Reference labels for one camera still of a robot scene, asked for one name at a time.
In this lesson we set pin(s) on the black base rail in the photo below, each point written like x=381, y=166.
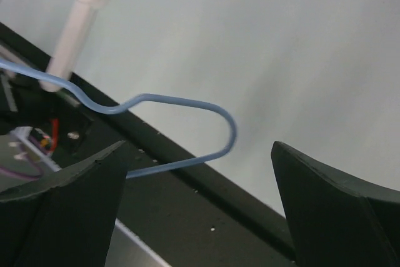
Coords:
x=191, y=217

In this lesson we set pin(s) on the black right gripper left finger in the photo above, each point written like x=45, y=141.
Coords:
x=65, y=218

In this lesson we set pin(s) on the light blue plastic hanger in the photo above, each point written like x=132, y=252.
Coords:
x=120, y=108

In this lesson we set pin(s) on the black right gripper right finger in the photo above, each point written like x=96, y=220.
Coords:
x=334, y=218

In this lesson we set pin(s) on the silver clothes rack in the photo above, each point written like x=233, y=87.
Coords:
x=73, y=37

